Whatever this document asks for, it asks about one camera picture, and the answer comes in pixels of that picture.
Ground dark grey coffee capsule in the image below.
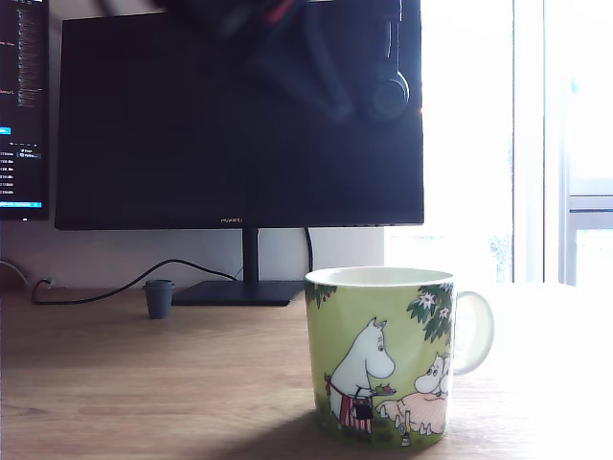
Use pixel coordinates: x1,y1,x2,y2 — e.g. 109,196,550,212
141,279,175,320

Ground black headphones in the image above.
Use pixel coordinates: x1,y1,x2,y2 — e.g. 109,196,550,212
371,0,412,121

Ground large black computer monitor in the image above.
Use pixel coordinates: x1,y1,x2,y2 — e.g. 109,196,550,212
54,0,425,231

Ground black monitor stand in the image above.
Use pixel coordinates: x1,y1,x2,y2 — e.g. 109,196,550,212
160,227,306,308

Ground green cartoon print mug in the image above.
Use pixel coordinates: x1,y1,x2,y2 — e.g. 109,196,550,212
303,266,495,450

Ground monitor showing code text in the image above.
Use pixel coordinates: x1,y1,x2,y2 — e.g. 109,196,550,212
0,0,51,221

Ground black monitor power cable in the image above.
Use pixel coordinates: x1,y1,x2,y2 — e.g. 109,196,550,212
304,226,316,275

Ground black table cable with plug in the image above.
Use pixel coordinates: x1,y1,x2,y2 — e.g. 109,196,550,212
31,258,243,306

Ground grey window frame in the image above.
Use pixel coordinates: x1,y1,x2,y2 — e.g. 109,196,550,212
558,71,613,288

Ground thin white cable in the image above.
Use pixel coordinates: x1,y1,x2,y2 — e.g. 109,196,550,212
0,260,29,288

